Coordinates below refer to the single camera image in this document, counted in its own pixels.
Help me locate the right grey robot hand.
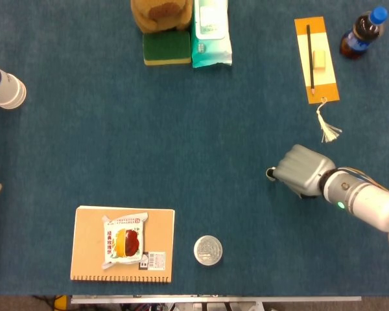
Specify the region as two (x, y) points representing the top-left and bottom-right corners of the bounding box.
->
(267, 144), (337, 199)

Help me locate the orange bookmark with white tassel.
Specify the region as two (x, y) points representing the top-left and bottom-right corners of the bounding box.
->
(294, 16), (343, 144)

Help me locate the beige eraser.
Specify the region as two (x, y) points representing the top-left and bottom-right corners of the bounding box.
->
(312, 49), (327, 69)

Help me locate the black pencil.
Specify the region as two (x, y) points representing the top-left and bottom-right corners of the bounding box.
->
(306, 24), (316, 95)

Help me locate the round silver tin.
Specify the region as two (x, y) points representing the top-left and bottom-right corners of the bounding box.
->
(193, 235), (224, 267)

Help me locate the teal tablecloth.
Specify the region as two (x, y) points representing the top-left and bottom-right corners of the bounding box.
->
(0, 0), (389, 297)

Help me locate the cola bottle with blue cap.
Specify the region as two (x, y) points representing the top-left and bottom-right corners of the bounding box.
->
(339, 5), (389, 60)

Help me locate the teal wet wipes pack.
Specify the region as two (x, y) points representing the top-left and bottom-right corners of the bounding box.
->
(190, 0), (233, 69)

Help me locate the green and yellow sponge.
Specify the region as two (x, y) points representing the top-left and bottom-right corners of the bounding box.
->
(142, 30), (193, 67)

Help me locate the white snack packet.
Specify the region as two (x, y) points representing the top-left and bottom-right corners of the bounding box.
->
(101, 212), (149, 270)

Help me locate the brown plush toy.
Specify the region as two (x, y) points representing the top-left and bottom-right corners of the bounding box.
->
(130, 0), (195, 34)

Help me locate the brown spiral notebook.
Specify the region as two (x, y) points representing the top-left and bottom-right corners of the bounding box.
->
(69, 205), (176, 284)

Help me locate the stack of white paper cups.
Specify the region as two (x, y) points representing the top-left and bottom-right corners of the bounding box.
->
(0, 62), (27, 110)

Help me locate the metal table frame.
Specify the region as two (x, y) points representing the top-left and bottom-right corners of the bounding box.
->
(70, 294), (362, 311)

